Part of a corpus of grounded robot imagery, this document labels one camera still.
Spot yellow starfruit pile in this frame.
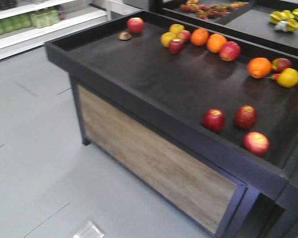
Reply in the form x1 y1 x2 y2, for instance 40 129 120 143
269 8 298 32

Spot cherry tomato vines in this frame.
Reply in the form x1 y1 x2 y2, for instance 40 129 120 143
180 0 248 20

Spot red chili pepper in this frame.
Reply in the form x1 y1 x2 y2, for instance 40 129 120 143
267 73 280 80

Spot metal floor outlet plate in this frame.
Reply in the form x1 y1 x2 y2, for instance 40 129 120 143
70 221 105 238

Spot white garlic bulb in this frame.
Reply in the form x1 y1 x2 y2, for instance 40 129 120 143
274 20 288 32

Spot yellow apple back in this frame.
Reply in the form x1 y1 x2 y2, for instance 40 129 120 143
169 24 185 35

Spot small pink apple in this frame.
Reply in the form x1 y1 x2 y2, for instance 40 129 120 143
177 30 191 43

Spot red green apple right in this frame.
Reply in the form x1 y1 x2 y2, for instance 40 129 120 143
272 58 293 73

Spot yellow apple front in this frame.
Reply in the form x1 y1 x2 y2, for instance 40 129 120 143
160 32 176 48

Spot red apple beside yellow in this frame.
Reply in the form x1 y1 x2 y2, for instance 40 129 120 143
168 38 184 54

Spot orange left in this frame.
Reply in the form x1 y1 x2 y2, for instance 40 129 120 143
190 28 209 46

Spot white store shelf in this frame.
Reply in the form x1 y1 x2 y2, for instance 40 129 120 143
0 0 110 60

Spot orange right group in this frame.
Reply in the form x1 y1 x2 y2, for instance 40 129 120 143
247 58 272 79

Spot yellow apple right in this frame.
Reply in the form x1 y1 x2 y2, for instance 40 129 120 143
277 68 298 88

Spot black wooden produce stand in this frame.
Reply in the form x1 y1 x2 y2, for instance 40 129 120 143
45 10 298 238

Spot black upper display tray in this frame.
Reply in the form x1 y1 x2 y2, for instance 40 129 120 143
161 0 298 57

